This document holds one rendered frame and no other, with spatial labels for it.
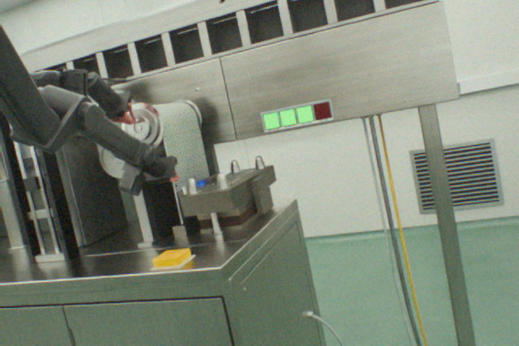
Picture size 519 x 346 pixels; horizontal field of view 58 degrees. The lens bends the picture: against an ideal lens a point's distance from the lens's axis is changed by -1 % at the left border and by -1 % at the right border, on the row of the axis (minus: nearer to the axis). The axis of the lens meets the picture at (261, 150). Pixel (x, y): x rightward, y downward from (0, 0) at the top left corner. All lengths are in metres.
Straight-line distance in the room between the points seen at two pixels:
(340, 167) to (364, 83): 2.48
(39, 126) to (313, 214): 3.48
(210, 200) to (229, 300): 0.32
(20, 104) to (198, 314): 0.67
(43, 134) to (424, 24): 1.13
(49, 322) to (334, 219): 2.98
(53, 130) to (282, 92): 0.93
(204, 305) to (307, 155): 2.96
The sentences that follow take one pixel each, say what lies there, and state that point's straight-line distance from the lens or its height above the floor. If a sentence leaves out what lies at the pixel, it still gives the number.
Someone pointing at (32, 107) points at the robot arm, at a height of 1.30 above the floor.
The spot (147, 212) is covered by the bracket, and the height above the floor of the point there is 1.00.
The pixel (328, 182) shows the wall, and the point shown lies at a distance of 4.03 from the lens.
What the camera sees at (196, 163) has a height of 1.10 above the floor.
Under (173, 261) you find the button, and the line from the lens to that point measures 1.17.
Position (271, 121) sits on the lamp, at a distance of 1.61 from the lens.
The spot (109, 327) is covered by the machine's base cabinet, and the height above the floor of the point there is 0.75.
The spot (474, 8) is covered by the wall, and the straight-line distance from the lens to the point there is 3.91.
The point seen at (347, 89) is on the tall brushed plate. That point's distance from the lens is 1.55.
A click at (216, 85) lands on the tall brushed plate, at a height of 1.35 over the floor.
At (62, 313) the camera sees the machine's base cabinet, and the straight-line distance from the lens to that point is 1.46.
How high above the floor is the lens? 1.23
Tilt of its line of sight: 5 degrees down
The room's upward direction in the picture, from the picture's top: 12 degrees counter-clockwise
